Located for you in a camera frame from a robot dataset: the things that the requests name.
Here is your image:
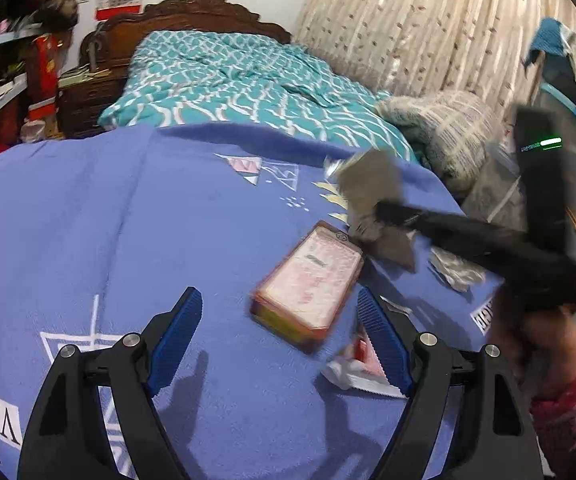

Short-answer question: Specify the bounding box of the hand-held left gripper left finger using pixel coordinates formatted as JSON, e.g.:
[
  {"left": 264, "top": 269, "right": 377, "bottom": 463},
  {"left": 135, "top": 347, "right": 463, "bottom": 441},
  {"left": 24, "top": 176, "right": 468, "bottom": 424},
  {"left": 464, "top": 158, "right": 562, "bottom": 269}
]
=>
[{"left": 18, "top": 286, "right": 203, "bottom": 480}]

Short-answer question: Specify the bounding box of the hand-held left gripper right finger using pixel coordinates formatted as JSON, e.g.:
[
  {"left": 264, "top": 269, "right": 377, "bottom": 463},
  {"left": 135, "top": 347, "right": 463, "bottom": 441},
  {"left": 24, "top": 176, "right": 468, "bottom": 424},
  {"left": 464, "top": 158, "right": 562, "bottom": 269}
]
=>
[{"left": 357, "top": 286, "right": 548, "bottom": 480}]

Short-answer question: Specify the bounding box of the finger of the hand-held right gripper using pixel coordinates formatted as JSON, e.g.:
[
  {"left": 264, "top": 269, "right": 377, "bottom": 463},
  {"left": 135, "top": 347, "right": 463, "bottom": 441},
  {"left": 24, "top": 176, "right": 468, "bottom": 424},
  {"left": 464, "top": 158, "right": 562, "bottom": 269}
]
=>
[{"left": 374, "top": 201, "right": 426, "bottom": 233}]

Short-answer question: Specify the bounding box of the grey wrapper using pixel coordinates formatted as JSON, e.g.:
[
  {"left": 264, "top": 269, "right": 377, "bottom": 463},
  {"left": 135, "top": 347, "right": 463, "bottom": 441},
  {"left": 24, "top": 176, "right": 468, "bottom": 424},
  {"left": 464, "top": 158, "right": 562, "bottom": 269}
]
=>
[{"left": 324, "top": 149, "right": 419, "bottom": 273}]

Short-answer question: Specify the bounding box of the white red torn wrapper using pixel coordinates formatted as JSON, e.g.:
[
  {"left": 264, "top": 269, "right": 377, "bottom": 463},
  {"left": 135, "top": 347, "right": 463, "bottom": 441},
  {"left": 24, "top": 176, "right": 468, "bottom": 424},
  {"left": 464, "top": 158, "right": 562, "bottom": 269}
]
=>
[{"left": 322, "top": 324, "right": 411, "bottom": 401}]

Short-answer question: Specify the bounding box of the pink yellow cardboard box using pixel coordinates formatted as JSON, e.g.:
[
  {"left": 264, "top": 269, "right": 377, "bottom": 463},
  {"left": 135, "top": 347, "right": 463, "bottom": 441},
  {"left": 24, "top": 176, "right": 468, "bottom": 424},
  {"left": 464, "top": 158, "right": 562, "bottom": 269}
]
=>
[{"left": 250, "top": 220, "right": 366, "bottom": 356}]

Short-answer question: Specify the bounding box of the person's right hand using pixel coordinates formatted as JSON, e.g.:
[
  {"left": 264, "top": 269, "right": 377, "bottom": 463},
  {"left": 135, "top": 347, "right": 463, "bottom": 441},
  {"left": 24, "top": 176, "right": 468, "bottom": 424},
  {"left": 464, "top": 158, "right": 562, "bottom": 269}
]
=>
[{"left": 496, "top": 290, "right": 576, "bottom": 402}]

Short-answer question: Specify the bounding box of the silver foil wrapper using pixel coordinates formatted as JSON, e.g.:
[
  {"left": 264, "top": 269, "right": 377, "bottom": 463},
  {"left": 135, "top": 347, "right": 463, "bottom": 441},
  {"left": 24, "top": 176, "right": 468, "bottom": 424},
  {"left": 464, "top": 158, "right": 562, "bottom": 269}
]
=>
[{"left": 428, "top": 247, "right": 488, "bottom": 292}]

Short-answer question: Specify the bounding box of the checkered folded quilt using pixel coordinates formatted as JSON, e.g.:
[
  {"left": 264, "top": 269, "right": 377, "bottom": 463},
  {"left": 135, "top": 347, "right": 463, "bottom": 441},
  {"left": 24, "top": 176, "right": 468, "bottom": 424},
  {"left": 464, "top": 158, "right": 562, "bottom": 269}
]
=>
[{"left": 375, "top": 90, "right": 506, "bottom": 196}]

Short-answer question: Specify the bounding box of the blue printed cloth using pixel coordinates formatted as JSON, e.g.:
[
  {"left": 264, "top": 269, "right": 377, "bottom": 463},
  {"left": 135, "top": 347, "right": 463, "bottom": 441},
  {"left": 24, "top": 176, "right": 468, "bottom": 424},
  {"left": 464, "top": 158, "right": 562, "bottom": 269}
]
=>
[{"left": 0, "top": 122, "right": 513, "bottom": 480}]

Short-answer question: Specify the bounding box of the beige leaf print curtain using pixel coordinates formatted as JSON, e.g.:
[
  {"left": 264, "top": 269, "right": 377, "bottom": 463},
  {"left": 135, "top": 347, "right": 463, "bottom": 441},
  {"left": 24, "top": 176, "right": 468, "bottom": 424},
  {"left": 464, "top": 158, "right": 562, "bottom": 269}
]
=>
[{"left": 293, "top": 0, "right": 576, "bottom": 111}]

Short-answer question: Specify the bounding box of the teal patterned quilt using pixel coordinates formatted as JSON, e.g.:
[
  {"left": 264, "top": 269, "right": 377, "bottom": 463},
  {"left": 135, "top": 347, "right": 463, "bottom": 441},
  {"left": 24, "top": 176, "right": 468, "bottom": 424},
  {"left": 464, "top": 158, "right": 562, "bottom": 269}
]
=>
[{"left": 98, "top": 30, "right": 419, "bottom": 163}]

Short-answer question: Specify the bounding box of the teal patchwork cloth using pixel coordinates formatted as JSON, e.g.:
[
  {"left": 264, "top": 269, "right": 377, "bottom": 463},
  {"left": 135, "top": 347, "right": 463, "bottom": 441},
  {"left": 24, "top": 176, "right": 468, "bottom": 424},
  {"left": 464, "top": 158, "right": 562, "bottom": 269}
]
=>
[{"left": 526, "top": 16, "right": 576, "bottom": 128}]

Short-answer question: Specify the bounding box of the dark wooden nightstand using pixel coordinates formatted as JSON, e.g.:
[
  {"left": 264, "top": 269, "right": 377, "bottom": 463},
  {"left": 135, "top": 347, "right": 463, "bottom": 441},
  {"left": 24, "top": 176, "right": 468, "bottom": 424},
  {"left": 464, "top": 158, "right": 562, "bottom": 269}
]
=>
[{"left": 57, "top": 67, "right": 134, "bottom": 140}]

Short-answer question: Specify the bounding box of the stack of papers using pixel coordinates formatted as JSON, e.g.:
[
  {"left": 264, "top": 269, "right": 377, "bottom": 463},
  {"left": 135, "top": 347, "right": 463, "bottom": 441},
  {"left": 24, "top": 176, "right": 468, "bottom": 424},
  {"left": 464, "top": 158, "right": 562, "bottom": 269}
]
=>
[{"left": 59, "top": 66, "right": 110, "bottom": 87}]

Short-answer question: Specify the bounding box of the carved wooden headboard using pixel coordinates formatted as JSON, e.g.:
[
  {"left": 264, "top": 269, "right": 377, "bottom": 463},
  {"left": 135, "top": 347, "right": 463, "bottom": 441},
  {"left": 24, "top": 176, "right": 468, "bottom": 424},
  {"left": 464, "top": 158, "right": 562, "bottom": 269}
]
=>
[{"left": 79, "top": 0, "right": 293, "bottom": 68}]

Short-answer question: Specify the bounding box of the tall red box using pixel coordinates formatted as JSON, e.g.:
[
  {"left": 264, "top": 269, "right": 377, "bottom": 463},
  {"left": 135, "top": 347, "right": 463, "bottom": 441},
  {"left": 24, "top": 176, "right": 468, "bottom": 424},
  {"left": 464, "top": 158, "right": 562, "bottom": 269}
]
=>
[{"left": 27, "top": 34, "right": 63, "bottom": 126}]

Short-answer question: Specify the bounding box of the brown hanging bag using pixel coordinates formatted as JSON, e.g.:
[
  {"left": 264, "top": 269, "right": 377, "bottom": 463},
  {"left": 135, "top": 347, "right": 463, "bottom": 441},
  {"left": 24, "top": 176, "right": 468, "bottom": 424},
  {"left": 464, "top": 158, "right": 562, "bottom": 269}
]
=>
[{"left": 42, "top": 0, "right": 82, "bottom": 32}]

